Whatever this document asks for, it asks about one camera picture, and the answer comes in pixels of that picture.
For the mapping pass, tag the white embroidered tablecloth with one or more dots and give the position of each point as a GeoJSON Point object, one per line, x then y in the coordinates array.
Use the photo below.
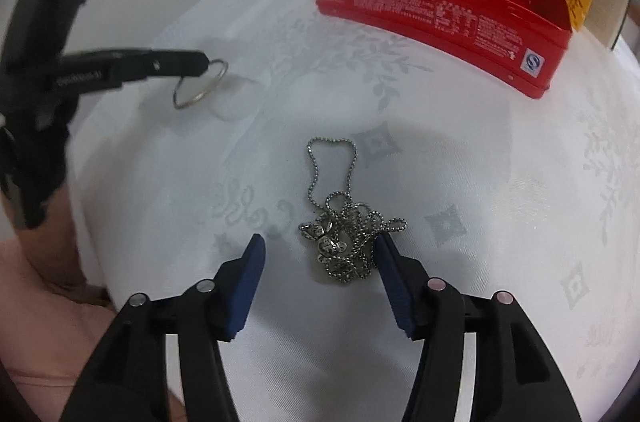
{"type": "Point", "coordinates": [450, 182]}

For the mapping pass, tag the red plastic bin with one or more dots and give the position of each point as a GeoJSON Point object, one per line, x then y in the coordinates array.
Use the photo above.
{"type": "Point", "coordinates": [440, 2]}

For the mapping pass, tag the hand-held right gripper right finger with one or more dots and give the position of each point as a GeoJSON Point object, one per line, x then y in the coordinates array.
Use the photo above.
{"type": "Point", "coordinates": [396, 287]}

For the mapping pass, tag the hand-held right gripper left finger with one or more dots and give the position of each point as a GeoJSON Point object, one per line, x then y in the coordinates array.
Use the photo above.
{"type": "Point", "coordinates": [246, 287]}

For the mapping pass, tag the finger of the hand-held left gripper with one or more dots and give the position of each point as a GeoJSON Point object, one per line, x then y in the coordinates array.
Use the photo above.
{"type": "Point", "coordinates": [165, 62]}

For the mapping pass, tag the person's left forearm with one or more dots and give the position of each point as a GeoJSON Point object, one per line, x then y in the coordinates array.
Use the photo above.
{"type": "Point", "coordinates": [60, 342]}

